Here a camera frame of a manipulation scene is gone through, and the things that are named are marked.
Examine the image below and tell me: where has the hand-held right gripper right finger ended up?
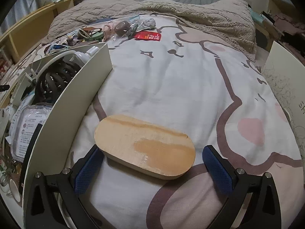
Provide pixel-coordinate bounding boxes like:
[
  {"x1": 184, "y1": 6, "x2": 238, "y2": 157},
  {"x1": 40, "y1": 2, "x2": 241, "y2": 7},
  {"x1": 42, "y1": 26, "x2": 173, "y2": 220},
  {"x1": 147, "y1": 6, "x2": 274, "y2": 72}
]
[{"x1": 202, "y1": 145, "x2": 282, "y2": 229}]

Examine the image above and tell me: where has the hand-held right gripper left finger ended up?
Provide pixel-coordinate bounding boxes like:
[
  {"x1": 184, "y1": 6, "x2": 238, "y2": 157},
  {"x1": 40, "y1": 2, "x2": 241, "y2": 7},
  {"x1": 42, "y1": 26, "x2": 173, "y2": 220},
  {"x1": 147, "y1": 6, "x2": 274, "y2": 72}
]
[{"x1": 24, "y1": 147, "x2": 104, "y2": 229}]

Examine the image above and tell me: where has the oval wooden lid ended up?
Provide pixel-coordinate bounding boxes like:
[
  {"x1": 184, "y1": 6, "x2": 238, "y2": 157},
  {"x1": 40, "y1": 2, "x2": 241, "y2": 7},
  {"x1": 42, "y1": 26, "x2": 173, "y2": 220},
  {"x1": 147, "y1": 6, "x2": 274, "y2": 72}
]
[{"x1": 94, "y1": 114, "x2": 196, "y2": 179}]

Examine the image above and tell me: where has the white storage box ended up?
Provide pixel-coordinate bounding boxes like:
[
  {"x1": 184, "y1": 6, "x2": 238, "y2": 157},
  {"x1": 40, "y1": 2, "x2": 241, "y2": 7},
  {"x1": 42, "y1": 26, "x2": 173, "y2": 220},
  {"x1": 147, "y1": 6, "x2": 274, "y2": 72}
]
[
  {"x1": 261, "y1": 40, "x2": 305, "y2": 159},
  {"x1": 0, "y1": 42, "x2": 113, "y2": 222}
]

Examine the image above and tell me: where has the red packet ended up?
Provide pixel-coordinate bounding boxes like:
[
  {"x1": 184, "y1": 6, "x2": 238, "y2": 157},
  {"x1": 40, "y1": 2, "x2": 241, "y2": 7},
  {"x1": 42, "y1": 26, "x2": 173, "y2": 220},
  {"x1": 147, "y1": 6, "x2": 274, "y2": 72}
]
[{"x1": 133, "y1": 31, "x2": 162, "y2": 42}]

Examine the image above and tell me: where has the clear mask package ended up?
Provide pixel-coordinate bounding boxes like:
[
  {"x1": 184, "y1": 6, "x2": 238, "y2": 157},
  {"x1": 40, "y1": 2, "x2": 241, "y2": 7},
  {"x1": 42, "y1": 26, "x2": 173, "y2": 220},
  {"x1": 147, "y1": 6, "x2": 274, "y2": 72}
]
[{"x1": 10, "y1": 105, "x2": 53, "y2": 161}]

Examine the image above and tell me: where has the black hair claw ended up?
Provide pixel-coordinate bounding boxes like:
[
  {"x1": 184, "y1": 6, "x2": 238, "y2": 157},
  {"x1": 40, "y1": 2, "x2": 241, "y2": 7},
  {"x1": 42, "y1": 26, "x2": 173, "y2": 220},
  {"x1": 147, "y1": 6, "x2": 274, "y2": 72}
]
[{"x1": 35, "y1": 62, "x2": 80, "y2": 101}]

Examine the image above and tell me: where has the white bottle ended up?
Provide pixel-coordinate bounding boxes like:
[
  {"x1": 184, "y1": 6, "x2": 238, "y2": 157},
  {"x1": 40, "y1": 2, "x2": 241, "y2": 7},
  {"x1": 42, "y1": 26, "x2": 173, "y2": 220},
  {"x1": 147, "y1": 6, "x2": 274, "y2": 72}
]
[{"x1": 84, "y1": 46, "x2": 100, "y2": 59}]

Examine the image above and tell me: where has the green round mirror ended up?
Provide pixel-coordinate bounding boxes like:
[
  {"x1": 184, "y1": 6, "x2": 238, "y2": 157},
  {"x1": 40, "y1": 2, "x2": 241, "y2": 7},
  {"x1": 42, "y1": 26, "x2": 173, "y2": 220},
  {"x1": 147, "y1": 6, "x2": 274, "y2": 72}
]
[{"x1": 91, "y1": 32, "x2": 106, "y2": 42}]

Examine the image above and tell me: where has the brown leather case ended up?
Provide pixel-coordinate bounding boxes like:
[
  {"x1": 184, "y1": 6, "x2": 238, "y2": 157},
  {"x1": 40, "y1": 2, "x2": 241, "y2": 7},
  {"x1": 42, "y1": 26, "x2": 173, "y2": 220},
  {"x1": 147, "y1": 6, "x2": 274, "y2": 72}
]
[{"x1": 80, "y1": 27, "x2": 103, "y2": 34}]

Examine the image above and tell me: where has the brown ball in plastic bag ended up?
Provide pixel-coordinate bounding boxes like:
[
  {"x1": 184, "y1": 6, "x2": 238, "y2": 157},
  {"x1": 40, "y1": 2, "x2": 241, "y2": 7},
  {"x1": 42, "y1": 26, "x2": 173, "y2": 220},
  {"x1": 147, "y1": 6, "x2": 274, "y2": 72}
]
[{"x1": 114, "y1": 21, "x2": 132, "y2": 36}]

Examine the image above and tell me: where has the wooden stool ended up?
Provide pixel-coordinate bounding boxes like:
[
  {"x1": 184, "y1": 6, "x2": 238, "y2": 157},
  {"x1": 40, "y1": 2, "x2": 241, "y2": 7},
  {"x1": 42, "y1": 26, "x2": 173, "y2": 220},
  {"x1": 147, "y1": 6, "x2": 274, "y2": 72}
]
[{"x1": 255, "y1": 24, "x2": 284, "y2": 50}]

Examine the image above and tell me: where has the beige fuzzy blanket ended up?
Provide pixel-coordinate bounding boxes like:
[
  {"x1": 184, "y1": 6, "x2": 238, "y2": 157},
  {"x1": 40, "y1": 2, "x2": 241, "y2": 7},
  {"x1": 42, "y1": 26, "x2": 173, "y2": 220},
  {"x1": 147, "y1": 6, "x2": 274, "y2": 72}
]
[{"x1": 140, "y1": 0, "x2": 258, "y2": 61}]

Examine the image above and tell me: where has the wooden shelf unit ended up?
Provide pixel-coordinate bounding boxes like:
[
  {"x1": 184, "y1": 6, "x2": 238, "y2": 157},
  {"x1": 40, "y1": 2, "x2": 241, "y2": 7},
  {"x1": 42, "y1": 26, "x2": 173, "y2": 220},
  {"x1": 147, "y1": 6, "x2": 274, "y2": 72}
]
[{"x1": 0, "y1": 0, "x2": 93, "y2": 64}]

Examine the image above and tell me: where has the beige fuzzy pillow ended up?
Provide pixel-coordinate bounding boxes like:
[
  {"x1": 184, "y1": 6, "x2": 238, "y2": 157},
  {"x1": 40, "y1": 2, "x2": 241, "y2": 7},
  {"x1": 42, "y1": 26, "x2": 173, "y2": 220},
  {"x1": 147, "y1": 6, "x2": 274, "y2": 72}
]
[{"x1": 46, "y1": 0, "x2": 143, "y2": 42}]

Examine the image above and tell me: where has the pink clothes pile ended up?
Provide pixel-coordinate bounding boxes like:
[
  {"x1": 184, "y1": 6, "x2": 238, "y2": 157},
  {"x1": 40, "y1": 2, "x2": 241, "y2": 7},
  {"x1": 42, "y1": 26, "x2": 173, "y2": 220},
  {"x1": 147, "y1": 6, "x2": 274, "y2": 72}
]
[{"x1": 274, "y1": 12, "x2": 305, "y2": 36}]

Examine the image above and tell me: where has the grey curtain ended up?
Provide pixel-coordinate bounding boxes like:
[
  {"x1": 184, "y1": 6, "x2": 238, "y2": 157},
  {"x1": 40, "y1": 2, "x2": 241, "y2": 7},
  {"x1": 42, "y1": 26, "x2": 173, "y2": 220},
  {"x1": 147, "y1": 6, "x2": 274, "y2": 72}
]
[{"x1": 5, "y1": 0, "x2": 41, "y2": 29}]

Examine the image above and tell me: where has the pink strap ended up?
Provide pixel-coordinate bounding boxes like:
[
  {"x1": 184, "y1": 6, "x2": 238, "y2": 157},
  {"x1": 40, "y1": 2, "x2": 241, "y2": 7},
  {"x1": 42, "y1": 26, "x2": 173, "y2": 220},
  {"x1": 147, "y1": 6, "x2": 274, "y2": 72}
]
[{"x1": 102, "y1": 24, "x2": 115, "y2": 40}]

